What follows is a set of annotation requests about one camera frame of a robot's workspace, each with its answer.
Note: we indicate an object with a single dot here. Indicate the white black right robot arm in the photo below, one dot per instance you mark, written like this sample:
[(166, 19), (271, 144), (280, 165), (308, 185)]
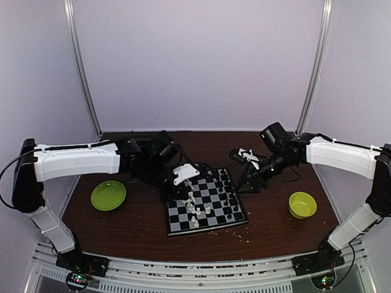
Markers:
[(350, 160)]

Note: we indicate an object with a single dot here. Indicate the aluminium front rail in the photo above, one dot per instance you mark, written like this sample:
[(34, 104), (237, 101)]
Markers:
[(258, 275)]

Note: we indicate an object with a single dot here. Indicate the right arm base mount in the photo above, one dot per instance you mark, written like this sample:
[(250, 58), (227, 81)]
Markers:
[(321, 273)]

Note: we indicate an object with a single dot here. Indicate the black white chessboard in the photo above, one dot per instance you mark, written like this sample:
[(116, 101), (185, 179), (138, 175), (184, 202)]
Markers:
[(212, 204)]

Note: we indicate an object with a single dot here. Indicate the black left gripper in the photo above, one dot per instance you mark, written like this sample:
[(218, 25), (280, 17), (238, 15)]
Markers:
[(179, 193)]

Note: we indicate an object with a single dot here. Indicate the green plate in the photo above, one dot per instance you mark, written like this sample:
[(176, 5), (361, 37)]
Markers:
[(108, 195)]

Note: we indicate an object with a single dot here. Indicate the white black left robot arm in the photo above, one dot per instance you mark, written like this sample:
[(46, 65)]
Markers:
[(156, 160)]

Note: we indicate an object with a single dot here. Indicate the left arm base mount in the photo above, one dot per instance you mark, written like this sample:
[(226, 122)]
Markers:
[(82, 275)]

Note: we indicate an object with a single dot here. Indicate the aluminium frame post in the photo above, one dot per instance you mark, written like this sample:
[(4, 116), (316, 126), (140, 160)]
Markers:
[(320, 57), (82, 76)]

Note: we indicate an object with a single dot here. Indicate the left aluminium frame post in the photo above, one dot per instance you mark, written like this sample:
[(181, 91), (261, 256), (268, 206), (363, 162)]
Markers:
[(82, 76)]

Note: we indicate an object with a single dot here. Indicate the yellow-green bowl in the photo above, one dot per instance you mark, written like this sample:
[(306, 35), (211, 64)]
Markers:
[(301, 205)]

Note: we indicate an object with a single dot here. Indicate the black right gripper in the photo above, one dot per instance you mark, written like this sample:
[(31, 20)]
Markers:
[(252, 177)]

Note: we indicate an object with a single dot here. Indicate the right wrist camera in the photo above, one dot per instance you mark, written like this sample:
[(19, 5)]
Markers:
[(243, 156)]

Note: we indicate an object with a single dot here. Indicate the right aluminium frame post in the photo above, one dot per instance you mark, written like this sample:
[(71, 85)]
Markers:
[(320, 57)]

